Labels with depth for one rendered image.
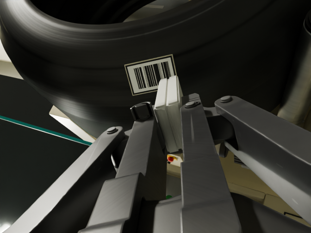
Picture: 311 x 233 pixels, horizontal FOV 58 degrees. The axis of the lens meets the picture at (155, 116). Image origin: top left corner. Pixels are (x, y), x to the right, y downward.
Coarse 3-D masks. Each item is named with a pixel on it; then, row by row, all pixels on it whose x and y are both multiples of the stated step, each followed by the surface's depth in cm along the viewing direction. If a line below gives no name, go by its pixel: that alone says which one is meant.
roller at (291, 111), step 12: (300, 36) 34; (300, 48) 35; (300, 60) 36; (300, 72) 38; (288, 84) 43; (300, 84) 40; (288, 96) 45; (300, 96) 43; (288, 108) 47; (300, 108) 46; (288, 120) 50; (300, 120) 50
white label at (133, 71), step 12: (144, 60) 33; (156, 60) 33; (168, 60) 33; (132, 72) 34; (144, 72) 34; (156, 72) 34; (168, 72) 34; (132, 84) 35; (144, 84) 34; (156, 84) 34
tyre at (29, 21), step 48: (0, 0) 46; (48, 0) 66; (96, 0) 79; (144, 0) 81; (192, 0) 34; (240, 0) 33; (288, 0) 34; (48, 48) 38; (96, 48) 36; (144, 48) 34; (192, 48) 33; (240, 48) 33; (288, 48) 36; (48, 96) 43; (96, 96) 37; (144, 96) 35; (240, 96) 39
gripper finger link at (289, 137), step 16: (224, 96) 14; (224, 112) 13; (240, 112) 12; (256, 112) 12; (240, 128) 12; (256, 128) 10; (272, 128) 10; (288, 128) 10; (224, 144) 15; (240, 144) 12; (256, 144) 11; (272, 144) 9; (288, 144) 9; (304, 144) 9; (256, 160) 11; (272, 160) 10; (288, 160) 9; (304, 160) 8; (272, 176) 10; (288, 176) 9; (304, 176) 8; (288, 192) 9; (304, 192) 8; (304, 208) 9
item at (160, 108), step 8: (160, 80) 22; (160, 88) 19; (160, 96) 18; (160, 104) 16; (160, 112) 16; (168, 112) 16; (160, 120) 16; (168, 120) 16; (168, 128) 16; (168, 136) 16; (168, 144) 16; (176, 144) 16
